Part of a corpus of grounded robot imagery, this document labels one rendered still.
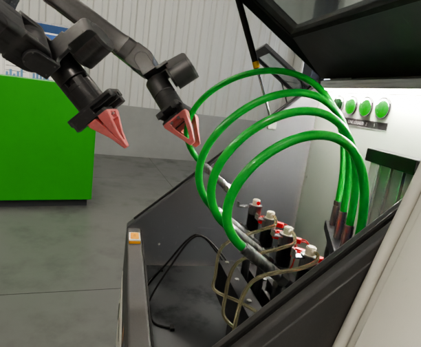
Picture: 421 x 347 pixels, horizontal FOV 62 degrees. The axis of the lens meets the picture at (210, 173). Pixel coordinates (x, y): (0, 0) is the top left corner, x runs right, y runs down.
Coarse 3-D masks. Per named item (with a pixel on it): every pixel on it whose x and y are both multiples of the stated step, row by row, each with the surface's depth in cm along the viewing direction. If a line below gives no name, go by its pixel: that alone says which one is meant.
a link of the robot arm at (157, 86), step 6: (162, 72) 88; (168, 72) 87; (150, 78) 87; (156, 78) 86; (162, 78) 87; (168, 78) 91; (150, 84) 87; (156, 84) 86; (162, 84) 86; (168, 84) 87; (174, 84) 87; (150, 90) 88; (156, 90) 86; (174, 90) 88
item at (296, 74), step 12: (252, 72) 79; (264, 72) 79; (276, 72) 78; (288, 72) 78; (300, 72) 78; (216, 84) 81; (312, 84) 77; (204, 96) 82; (192, 108) 83; (192, 156) 85; (336, 192) 81; (336, 204) 81
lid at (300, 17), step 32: (256, 0) 95; (288, 0) 87; (320, 0) 78; (352, 0) 71; (384, 0) 64; (416, 0) 57; (288, 32) 99; (320, 32) 87; (352, 32) 77; (384, 32) 70; (416, 32) 64; (320, 64) 103; (352, 64) 90; (384, 64) 80; (416, 64) 72
